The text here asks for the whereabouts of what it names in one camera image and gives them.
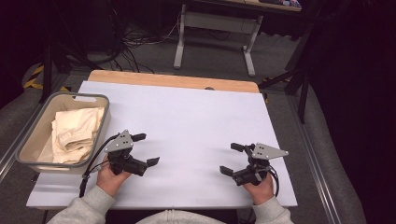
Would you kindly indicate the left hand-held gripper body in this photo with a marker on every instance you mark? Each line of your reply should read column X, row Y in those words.
column 123, row 144

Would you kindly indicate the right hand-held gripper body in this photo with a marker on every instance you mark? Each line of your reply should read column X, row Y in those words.
column 264, row 151

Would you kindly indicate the cream cloth garment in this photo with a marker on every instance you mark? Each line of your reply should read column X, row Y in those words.
column 76, row 135

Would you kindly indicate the beige bin with grey rim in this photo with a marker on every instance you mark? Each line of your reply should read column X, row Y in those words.
column 37, row 133

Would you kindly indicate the person's right hand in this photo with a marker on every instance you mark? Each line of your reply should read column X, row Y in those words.
column 261, row 191

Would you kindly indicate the person's left hand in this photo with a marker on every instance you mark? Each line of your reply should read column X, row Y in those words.
column 109, row 182

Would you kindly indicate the white table mat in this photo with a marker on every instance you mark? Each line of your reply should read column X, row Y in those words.
column 193, row 124

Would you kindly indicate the person's grey hoodie torso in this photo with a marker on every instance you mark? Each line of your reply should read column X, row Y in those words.
column 179, row 217

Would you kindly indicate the black metal stand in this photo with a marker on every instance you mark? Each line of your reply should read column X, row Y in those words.
column 303, row 81

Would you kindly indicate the black tripod stand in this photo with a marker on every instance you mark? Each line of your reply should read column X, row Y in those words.
column 47, row 62

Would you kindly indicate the white-legged background desk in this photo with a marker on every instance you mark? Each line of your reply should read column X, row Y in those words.
column 218, row 23

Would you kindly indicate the small colourful object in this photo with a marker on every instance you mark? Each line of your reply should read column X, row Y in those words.
column 291, row 3

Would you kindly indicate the aluminium floor rail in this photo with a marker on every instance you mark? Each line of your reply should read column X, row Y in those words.
column 317, row 174
column 15, row 146

